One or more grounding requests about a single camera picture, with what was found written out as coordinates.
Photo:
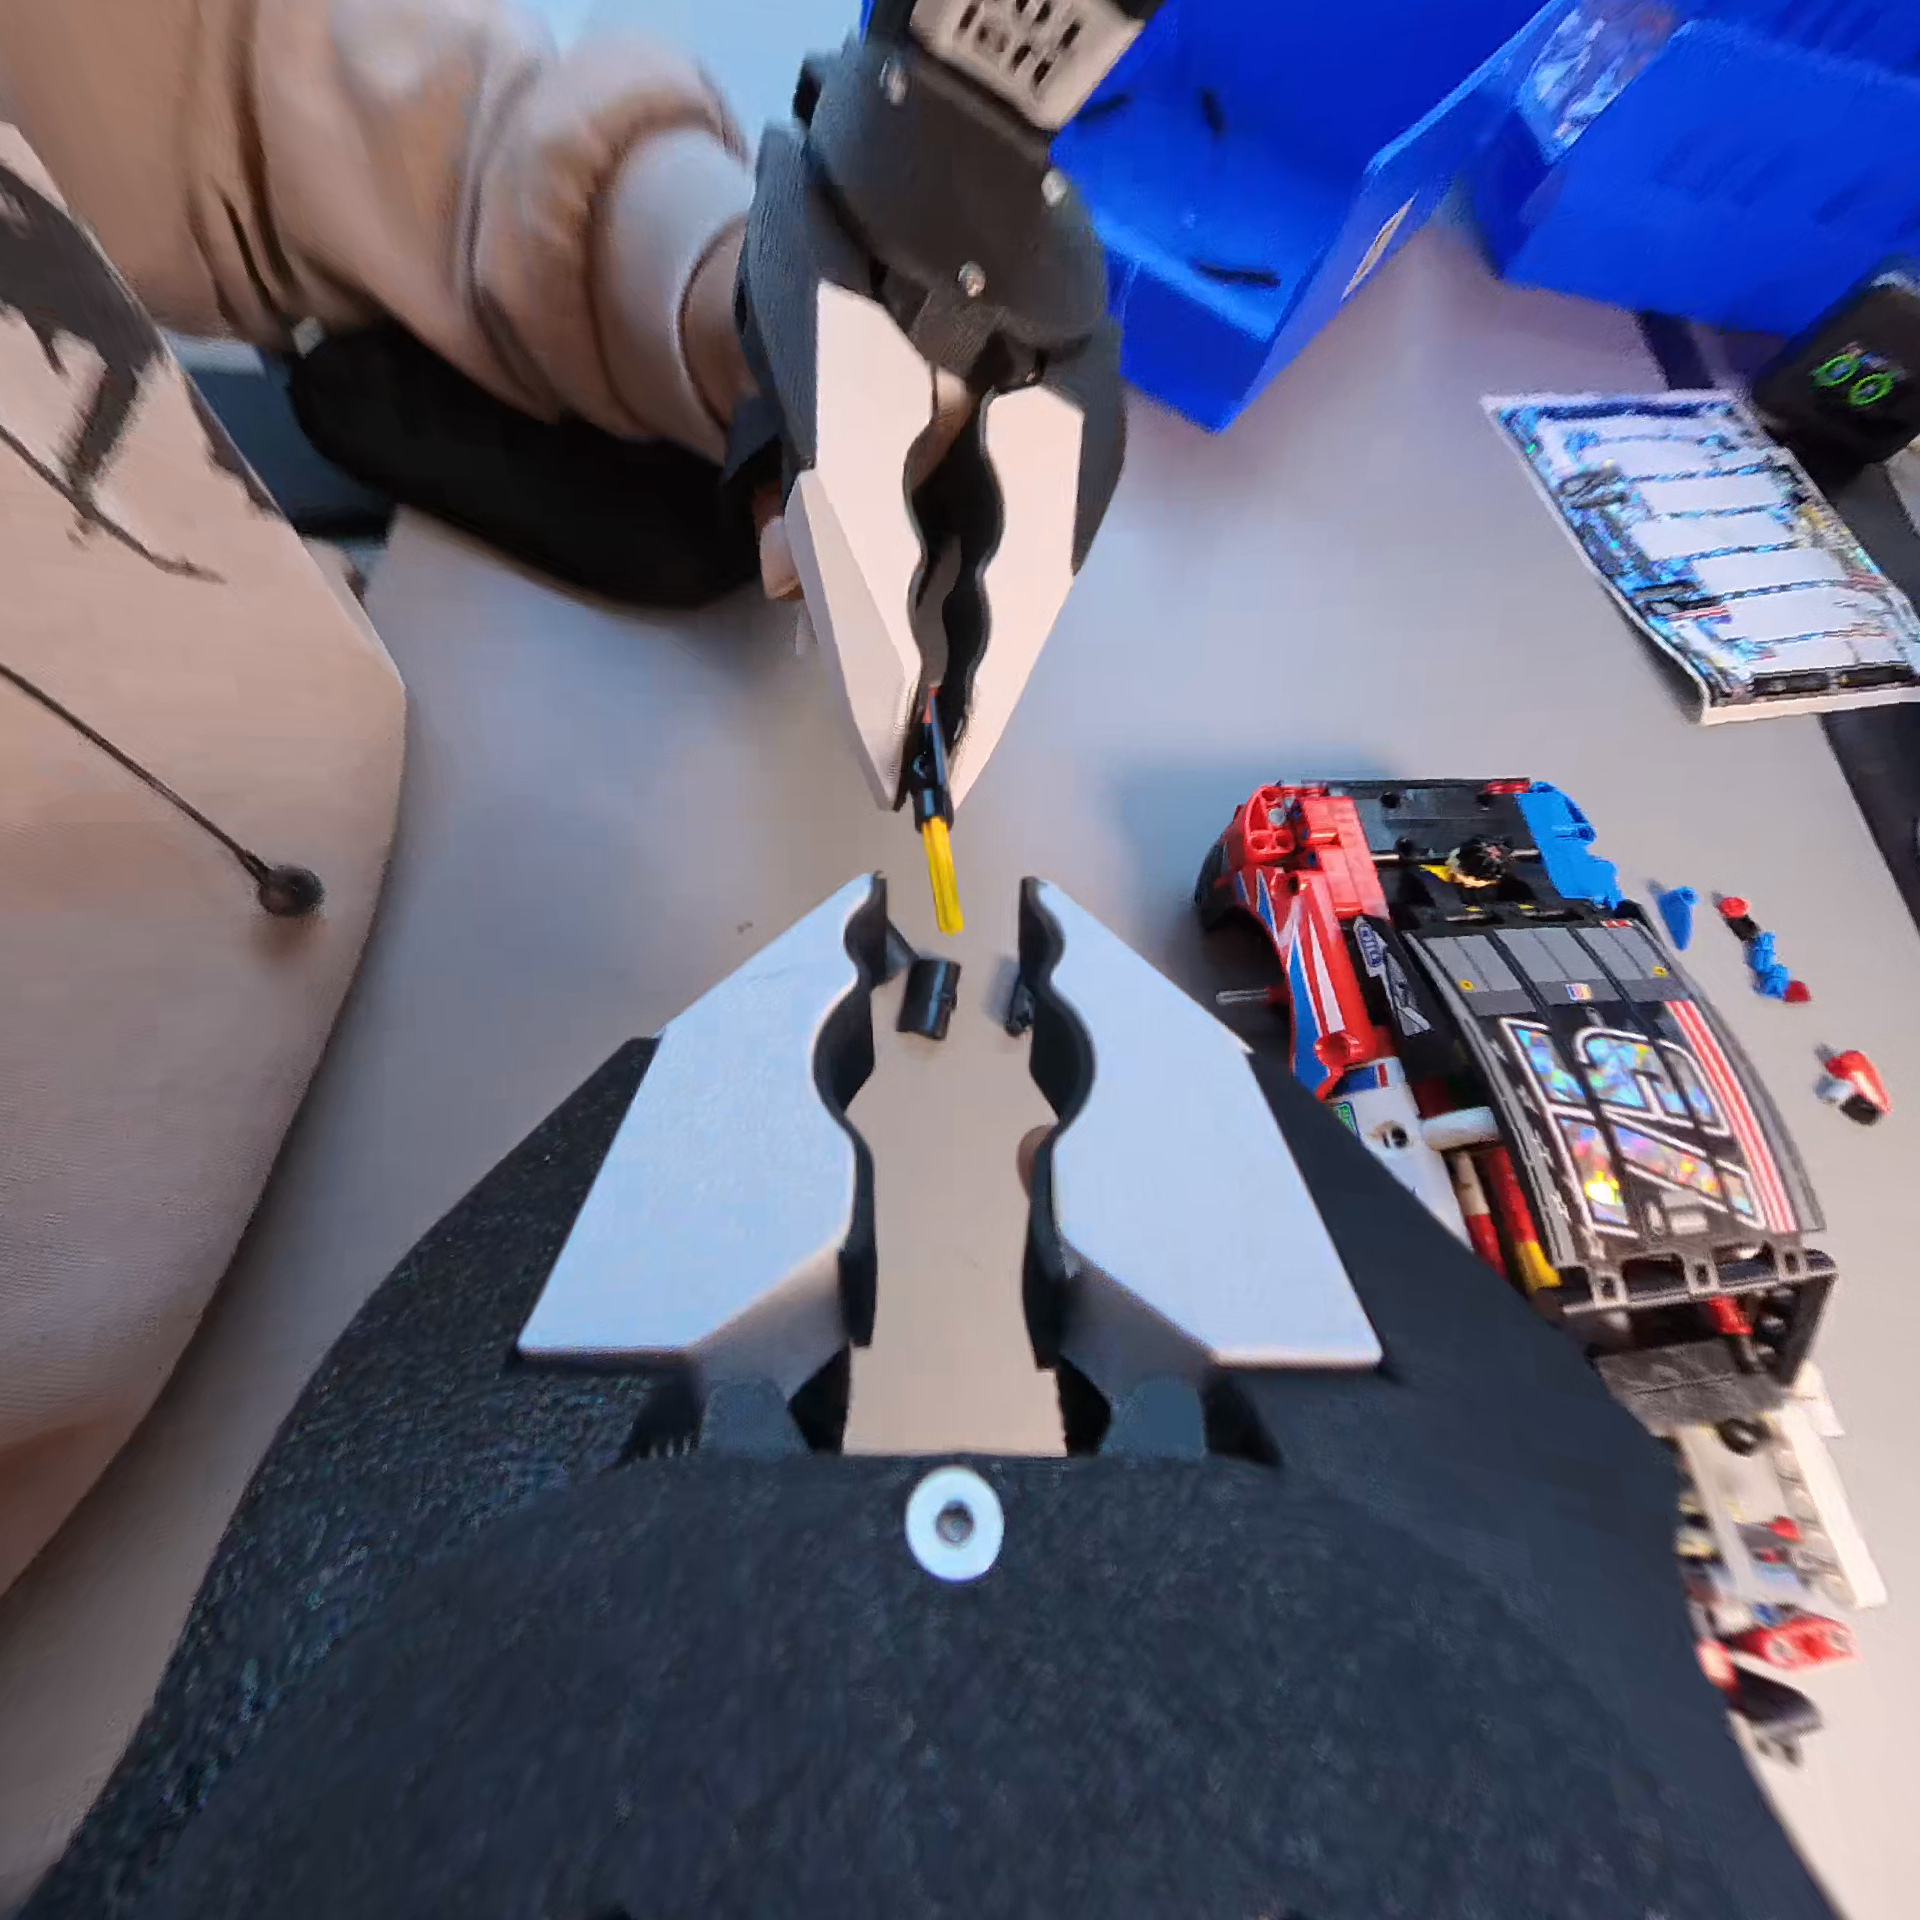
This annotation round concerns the crinkled shiny plastic bag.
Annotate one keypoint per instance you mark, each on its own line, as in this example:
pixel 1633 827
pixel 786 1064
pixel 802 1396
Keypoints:
pixel 1590 61

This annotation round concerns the labelled blue plastic bin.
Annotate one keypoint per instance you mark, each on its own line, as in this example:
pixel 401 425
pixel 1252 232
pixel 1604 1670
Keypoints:
pixel 1289 358

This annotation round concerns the holographic sticker sheet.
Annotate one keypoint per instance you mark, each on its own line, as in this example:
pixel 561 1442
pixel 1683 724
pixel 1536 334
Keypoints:
pixel 1711 556

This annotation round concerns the lego race car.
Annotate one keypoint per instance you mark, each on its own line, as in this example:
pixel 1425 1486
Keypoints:
pixel 1576 1050

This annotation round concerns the person's torso in beige hoodie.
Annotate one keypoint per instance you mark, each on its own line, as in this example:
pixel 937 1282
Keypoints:
pixel 148 1050

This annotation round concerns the yellow lego axle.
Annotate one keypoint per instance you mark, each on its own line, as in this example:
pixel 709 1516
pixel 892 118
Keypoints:
pixel 943 879

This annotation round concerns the person's left forearm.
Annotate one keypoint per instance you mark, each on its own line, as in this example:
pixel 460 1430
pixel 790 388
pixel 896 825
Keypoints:
pixel 525 225

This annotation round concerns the black curved lego piece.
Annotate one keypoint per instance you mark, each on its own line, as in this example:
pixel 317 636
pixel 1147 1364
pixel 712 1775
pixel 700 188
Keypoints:
pixel 930 996

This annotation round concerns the black angled lego piece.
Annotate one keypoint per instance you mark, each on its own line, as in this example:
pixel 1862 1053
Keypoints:
pixel 1021 1002

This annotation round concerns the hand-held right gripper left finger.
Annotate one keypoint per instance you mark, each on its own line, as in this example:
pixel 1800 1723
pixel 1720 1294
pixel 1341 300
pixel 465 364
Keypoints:
pixel 689 1198

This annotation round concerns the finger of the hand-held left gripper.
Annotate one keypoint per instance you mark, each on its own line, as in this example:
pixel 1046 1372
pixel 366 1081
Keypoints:
pixel 848 526
pixel 1042 509

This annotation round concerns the black wrist rest pad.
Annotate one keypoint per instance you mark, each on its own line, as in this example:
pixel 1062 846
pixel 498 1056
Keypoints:
pixel 525 481

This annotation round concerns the small coloured lego pieces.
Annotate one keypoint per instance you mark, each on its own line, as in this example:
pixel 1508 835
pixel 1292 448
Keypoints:
pixel 1677 912

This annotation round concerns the thin black lego connector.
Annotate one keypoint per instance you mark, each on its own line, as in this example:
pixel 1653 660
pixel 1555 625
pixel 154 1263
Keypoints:
pixel 927 758

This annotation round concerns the black device with green lights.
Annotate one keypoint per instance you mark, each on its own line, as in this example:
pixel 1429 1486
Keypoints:
pixel 1854 376

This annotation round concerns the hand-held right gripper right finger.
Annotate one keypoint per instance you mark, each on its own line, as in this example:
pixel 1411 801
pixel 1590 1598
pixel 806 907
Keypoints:
pixel 1215 1198

